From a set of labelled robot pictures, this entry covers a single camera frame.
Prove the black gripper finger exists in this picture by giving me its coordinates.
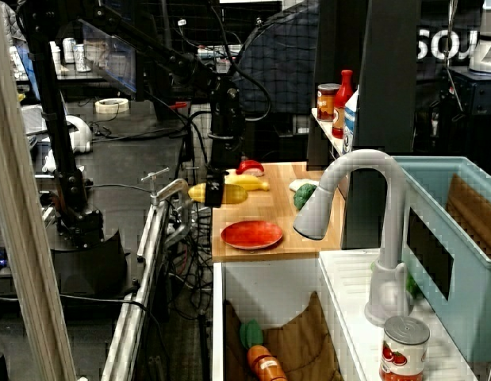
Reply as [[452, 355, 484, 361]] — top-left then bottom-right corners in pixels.
[[205, 186, 225, 209]]

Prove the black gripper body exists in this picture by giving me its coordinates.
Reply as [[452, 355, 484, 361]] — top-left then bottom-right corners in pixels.
[[205, 137, 245, 192]]

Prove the yellow toy corn cob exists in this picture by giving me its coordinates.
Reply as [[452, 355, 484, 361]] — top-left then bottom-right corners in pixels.
[[188, 183, 249, 206]]

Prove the red plate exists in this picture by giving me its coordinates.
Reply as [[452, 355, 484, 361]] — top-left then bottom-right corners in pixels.
[[221, 220, 285, 251]]

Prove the red and white toy sushi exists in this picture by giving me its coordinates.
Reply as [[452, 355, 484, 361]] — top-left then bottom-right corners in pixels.
[[235, 160, 267, 178]]

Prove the yellow toy banana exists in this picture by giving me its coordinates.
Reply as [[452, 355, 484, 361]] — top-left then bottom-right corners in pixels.
[[224, 173, 270, 192]]

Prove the metal C-clamp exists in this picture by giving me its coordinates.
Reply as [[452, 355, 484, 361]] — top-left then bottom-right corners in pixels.
[[140, 167, 209, 249]]

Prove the wooden counter board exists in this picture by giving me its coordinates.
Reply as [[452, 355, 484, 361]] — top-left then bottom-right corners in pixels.
[[211, 161, 347, 263]]

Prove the white toy food piece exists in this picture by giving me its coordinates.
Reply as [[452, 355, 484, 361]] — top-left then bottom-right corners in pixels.
[[289, 178, 321, 194]]

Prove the green toy broccoli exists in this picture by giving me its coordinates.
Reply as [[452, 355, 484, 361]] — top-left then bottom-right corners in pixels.
[[293, 183, 320, 211]]

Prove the white shelf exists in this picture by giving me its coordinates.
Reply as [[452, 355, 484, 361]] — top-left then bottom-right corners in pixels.
[[310, 107, 345, 158]]

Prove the brown soup can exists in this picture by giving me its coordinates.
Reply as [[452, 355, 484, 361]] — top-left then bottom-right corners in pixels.
[[316, 83, 341, 123]]

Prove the white tape roll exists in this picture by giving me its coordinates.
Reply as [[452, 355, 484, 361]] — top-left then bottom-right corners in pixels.
[[94, 98, 130, 115]]

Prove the red ketchup bottle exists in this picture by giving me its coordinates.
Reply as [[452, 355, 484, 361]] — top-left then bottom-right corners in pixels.
[[331, 69, 355, 140]]

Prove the blue white milk carton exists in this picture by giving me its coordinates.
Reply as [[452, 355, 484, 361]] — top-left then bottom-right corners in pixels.
[[343, 86, 360, 155]]

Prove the white curved device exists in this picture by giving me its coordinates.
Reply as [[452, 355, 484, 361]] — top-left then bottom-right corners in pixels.
[[41, 114, 94, 175]]

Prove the white toy sink unit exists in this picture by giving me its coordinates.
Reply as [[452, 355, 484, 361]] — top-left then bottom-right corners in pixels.
[[212, 249, 468, 381]]

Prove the orange toy carrot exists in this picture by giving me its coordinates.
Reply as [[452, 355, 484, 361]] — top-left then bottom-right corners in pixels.
[[240, 319, 289, 381]]

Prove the silver drink can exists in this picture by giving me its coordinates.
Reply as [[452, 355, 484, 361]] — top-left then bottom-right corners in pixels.
[[62, 37, 77, 64], [72, 43, 91, 73]]

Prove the grey toy faucet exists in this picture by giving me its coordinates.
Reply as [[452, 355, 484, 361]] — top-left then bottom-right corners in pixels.
[[293, 149, 412, 327]]

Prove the black pillar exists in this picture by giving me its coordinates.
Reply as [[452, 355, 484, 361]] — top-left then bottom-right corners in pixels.
[[342, 0, 423, 251]]

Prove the laptop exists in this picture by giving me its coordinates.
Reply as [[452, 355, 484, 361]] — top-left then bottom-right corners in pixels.
[[14, 42, 70, 136]]

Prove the green toy vegetable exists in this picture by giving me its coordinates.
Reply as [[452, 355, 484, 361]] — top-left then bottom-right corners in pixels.
[[405, 273, 424, 299]]

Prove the tomato can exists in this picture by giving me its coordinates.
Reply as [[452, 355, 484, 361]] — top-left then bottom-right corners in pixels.
[[378, 316, 432, 381]]

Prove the light blue plastic bin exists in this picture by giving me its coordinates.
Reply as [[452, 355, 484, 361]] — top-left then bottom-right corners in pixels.
[[391, 156, 491, 364]]

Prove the metal frame rail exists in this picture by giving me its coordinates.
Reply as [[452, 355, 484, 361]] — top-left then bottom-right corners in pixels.
[[100, 200, 171, 381]]

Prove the black cable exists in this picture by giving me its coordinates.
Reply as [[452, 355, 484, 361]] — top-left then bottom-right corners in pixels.
[[0, 294, 167, 358]]

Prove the wooden post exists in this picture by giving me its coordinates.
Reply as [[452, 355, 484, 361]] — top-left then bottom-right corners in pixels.
[[0, 0, 78, 381]]

